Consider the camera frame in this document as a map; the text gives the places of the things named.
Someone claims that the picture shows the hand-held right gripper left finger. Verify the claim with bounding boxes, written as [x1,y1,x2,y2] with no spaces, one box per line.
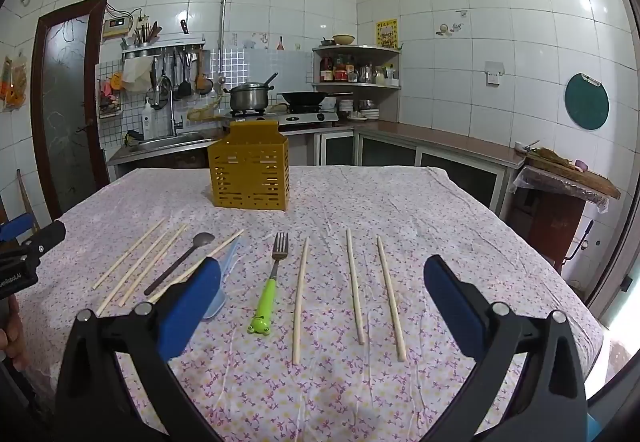
[54,256,223,442]

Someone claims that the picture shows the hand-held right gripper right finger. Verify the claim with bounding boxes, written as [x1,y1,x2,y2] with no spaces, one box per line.
[423,255,588,442]

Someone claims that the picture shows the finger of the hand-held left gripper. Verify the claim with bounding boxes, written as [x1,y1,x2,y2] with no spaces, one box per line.
[0,220,67,268]
[0,213,36,243]

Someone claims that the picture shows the light blue plastic spoon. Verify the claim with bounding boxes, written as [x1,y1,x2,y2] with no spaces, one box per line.
[202,238,242,321]

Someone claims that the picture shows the dark-handled metal spoon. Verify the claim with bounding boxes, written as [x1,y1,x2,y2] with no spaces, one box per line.
[144,232,216,296]

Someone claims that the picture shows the green-handled fork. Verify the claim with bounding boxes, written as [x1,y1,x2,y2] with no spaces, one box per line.
[247,232,291,336]

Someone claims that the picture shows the yellow slotted utensil holder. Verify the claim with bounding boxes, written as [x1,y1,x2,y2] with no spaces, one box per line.
[207,119,290,212]

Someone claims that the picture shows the metal cup of utensils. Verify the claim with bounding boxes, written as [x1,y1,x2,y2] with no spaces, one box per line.
[134,20,163,46]

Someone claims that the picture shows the person's left hand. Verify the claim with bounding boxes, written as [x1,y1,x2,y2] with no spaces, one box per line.
[0,295,30,370]

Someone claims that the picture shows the brown-framed glass door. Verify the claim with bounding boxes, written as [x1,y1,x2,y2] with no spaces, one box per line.
[31,0,110,218]

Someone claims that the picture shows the red side table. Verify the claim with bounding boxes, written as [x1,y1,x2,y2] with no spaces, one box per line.
[510,167,608,278]

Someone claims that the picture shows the hanging snack bags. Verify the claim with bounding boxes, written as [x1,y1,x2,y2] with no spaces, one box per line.
[0,55,28,113]

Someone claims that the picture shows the metal sink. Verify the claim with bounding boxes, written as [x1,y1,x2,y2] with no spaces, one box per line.
[122,132,206,153]

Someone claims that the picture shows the floral tablecloth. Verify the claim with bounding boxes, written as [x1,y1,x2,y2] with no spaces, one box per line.
[15,165,608,442]

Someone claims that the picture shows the white soap bottle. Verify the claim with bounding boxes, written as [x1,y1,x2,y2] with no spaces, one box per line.
[141,97,157,140]

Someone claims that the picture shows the metal faucet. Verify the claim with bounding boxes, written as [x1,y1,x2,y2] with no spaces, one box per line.
[159,77,183,138]

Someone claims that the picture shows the kitchen counter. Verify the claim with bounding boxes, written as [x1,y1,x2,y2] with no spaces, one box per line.
[107,119,526,218]

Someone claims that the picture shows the wooden chopping board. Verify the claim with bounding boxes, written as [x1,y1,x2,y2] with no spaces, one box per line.
[522,149,622,200]

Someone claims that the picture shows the white hanging cloth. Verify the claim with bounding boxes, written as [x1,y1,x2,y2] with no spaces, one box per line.
[122,57,153,93]

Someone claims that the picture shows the black hanging spatula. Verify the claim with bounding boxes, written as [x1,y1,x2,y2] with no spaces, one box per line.
[175,50,193,98]

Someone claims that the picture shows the hanging ladle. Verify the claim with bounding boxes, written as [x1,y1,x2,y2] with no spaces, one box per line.
[196,50,215,96]

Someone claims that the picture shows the stack of white plates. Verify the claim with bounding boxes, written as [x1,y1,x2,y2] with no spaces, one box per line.
[339,98,381,119]

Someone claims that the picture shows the steel cooking pot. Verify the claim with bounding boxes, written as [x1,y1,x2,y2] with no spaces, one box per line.
[223,72,278,112]

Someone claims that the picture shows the gas stove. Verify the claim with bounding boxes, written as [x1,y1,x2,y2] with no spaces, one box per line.
[229,105,340,128]

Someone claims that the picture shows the black wok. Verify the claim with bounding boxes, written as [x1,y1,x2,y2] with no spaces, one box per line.
[277,91,328,107]

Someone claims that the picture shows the round green cutting board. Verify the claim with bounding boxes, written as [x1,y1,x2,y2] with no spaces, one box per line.
[565,72,610,130]

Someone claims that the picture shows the corner shelf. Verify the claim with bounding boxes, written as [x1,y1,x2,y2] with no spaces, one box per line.
[312,44,402,123]

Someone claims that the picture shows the wire wall basket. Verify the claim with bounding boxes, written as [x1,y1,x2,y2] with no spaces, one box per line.
[97,72,124,119]

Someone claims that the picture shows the yellow hose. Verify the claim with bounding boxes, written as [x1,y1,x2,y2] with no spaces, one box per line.
[187,97,223,121]

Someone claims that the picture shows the orange wall control box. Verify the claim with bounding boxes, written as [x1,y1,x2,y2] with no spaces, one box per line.
[102,17,132,40]

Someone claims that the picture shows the metal wall utensil rack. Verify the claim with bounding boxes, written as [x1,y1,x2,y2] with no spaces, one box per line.
[121,42,207,58]

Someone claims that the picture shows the yellow wall poster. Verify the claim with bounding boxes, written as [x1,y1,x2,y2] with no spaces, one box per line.
[376,19,399,50]

